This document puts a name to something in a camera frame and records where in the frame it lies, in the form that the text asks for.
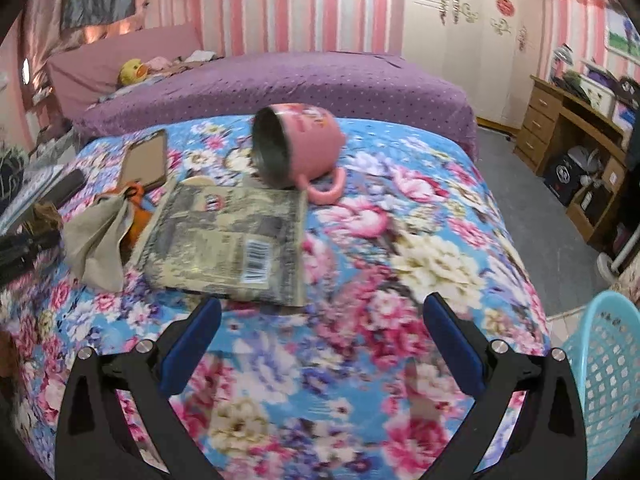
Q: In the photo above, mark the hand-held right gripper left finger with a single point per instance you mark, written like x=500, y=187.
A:
x=192, y=345

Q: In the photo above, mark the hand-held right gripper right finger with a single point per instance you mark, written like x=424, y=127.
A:
x=452, y=345

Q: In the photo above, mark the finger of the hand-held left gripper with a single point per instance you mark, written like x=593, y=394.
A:
x=25, y=252

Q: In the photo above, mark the tan sock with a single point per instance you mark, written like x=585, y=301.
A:
x=47, y=216

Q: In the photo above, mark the silver snack packet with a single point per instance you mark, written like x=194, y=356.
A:
x=225, y=240

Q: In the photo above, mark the teal plastic basket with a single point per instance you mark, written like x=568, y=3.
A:
x=610, y=385

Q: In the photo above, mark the black white patterned bag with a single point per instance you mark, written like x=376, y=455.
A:
x=10, y=175

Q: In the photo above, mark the floral tablecloth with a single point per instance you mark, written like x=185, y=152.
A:
x=375, y=260

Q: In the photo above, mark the brown phone case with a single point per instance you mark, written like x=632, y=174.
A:
x=145, y=157

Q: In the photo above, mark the black paper bag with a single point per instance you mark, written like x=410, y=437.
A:
x=562, y=177

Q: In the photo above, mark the yellow duck plush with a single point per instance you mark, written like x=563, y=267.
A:
x=131, y=71

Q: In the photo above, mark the pink covered headboard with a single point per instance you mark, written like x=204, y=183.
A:
x=100, y=55

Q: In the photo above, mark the pink shiny curtain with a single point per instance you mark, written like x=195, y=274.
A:
x=45, y=35

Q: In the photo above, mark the pink mug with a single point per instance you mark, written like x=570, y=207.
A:
x=310, y=135

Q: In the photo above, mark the wooden desk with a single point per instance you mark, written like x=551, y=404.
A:
x=540, y=120

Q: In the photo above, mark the pile of clothes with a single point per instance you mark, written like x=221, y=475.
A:
x=185, y=60

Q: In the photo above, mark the purple dotted bed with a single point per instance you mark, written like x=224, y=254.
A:
x=300, y=85

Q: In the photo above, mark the white wardrobe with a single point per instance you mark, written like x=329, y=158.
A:
x=465, y=60

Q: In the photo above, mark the white storage box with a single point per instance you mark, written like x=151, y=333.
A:
x=597, y=92

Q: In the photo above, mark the small framed photo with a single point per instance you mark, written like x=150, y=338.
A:
x=625, y=37

